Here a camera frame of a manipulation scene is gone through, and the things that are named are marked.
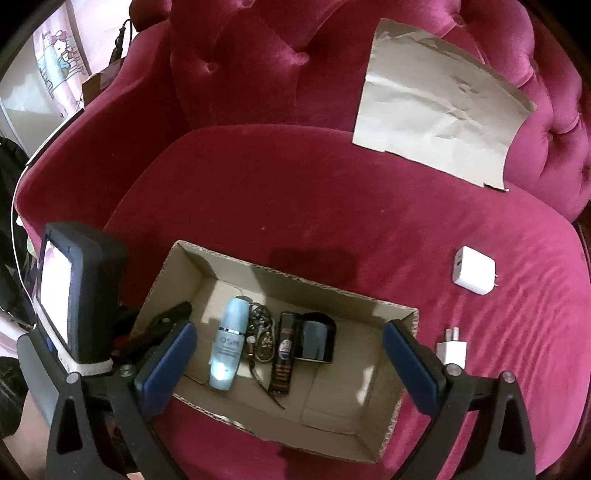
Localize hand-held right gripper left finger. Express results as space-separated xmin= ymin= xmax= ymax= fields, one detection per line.
xmin=45 ymin=319 xmax=199 ymax=480

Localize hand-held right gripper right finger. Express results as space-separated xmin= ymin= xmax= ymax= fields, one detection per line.
xmin=382 ymin=320 xmax=537 ymax=480

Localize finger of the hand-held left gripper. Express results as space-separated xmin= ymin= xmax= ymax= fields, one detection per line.
xmin=130 ymin=301 xmax=193 ymax=344
xmin=112 ymin=333 xmax=160 ymax=366

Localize small white charger plug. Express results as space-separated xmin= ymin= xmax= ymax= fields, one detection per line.
xmin=436 ymin=327 xmax=468 ymax=370

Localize pale blue cosmetic bottle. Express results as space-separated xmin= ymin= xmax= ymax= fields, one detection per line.
xmin=209 ymin=295 xmax=250 ymax=392

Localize cardboard box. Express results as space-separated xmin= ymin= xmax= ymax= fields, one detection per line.
xmin=131 ymin=240 xmax=421 ymax=464

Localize glossy black cup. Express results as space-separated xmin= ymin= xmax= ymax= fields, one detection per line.
xmin=293 ymin=311 xmax=337 ymax=364

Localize metal keychain bunch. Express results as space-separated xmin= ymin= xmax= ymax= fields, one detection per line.
xmin=245 ymin=300 xmax=287 ymax=409

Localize black tube with orange print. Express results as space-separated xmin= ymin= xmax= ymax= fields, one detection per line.
xmin=269 ymin=311 xmax=303 ymax=395

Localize large white charger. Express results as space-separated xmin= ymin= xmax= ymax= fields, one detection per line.
xmin=451 ymin=246 xmax=500 ymax=296

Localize person's left forearm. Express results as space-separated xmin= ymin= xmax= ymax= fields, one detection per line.
xmin=9 ymin=388 xmax=54 ymax=480

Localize black jacket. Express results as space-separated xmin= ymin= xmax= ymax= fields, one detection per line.
xmin=0 ymin=136 xmax=38 ymax=333

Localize red velvet tufted armchair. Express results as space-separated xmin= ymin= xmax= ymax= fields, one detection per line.
xmin=11 ymin=0 xmax=591 ymax=480

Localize small brown box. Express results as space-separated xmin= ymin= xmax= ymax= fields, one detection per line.
xmin=82 ymin=71 xmax=114 ymax=104

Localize pink cartoon curtain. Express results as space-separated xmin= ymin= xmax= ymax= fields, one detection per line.
xmin=32 ymin=0 xmax=90 ymax=116

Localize creased brown paper sheet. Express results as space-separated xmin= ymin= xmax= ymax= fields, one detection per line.
xmin=352 ymin=17 xmax=539 ymax=192

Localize black corded tool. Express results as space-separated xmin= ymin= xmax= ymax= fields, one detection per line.
xmin=108 ymin=18 xmax=139 ymax=65

